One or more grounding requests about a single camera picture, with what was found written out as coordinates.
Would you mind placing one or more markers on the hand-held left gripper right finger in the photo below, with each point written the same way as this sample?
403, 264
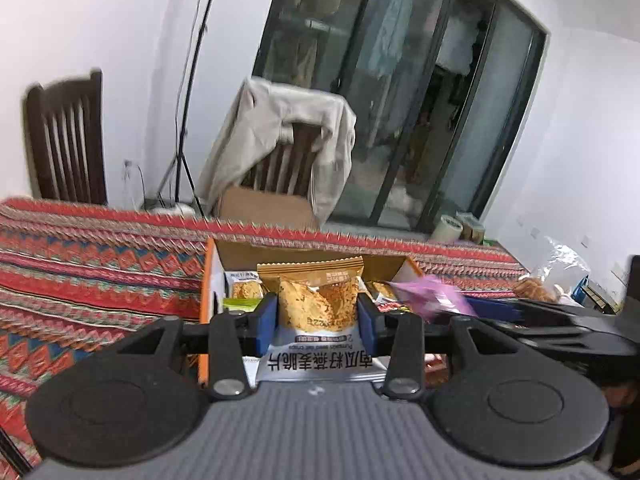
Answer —
366, 324

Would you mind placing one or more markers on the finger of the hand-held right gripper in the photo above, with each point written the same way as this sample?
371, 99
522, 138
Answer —
550, 340
525, 309

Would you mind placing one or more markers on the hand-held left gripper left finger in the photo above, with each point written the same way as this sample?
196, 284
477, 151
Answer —
265, 325

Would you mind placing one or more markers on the cardboard box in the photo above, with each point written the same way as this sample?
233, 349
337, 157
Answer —
212, 310

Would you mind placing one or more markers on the orange white snack packet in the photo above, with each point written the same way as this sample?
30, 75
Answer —
245, 287
315, 300
384, 291

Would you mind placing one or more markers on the purple snack packet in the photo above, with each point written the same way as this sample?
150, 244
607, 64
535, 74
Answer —
430, 300

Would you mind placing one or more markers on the green snack packet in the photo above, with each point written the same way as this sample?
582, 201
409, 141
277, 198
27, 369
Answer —
241, 304

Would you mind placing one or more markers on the clear plastic bag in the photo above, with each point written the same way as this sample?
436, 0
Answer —
545, 275

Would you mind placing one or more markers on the green brown small carton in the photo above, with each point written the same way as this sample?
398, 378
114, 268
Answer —
472, 227

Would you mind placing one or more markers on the white tape roll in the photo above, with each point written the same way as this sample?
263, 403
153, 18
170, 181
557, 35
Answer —
446, 228

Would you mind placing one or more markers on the brown seat cushion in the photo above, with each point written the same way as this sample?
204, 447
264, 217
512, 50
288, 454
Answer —
265, 207

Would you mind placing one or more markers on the white plush bundle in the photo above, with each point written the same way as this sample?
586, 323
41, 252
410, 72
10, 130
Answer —
406, 199

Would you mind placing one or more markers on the white cloth bundle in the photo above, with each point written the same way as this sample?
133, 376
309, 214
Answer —
172, 207

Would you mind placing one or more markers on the jacket-draped wooden chair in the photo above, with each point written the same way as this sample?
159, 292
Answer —
287, 165

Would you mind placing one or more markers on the red patterned tablecloth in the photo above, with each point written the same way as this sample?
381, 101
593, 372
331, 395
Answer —
100, 270

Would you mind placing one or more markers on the chair with beige cloth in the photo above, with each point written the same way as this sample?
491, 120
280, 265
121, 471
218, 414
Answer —
265, 120

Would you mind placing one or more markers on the black-framed glass sliding door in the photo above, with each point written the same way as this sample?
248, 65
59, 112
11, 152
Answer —
400, 110

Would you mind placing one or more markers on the black tripod light stand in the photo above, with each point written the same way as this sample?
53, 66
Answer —
187, 110

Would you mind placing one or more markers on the dark wooden chair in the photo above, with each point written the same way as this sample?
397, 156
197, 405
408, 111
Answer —
67, 145

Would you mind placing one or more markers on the white hanging garment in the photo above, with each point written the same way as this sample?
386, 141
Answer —
460, 42

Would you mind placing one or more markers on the light blue hanging shirt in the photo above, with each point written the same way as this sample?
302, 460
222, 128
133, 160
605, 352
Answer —
392, 30

